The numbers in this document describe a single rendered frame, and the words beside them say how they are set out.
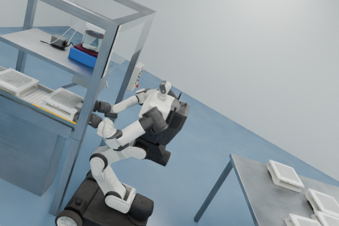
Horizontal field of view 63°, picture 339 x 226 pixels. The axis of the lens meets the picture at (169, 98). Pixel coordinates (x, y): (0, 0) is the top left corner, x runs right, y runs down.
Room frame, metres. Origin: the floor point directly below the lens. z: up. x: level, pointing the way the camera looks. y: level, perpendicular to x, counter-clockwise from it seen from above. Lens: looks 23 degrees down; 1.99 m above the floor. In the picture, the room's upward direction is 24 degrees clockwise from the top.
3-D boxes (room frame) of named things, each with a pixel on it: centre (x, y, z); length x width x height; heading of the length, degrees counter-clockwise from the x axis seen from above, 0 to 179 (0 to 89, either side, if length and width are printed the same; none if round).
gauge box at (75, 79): (1.86, 0.60, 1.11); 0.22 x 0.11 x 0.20; 90
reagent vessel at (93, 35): (1.77, 0.62, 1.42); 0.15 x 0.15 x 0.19
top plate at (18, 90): (1.74, 1.10, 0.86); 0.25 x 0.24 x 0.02; 0
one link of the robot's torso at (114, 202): (1.72, 0.03, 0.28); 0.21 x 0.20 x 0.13; 90
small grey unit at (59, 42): (1.79, 0.85, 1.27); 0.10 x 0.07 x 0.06; 90
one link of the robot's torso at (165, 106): (1.72, -0.01, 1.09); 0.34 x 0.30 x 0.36; 0
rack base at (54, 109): (1.73, 0.67, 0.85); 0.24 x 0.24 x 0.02; 0
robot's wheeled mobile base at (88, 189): (1.72, 0.06, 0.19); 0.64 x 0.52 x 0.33; 90
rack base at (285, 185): (2.11, -1.17, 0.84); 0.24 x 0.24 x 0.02; 10
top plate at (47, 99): (1.73, 0.67, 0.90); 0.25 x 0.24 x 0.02; 0
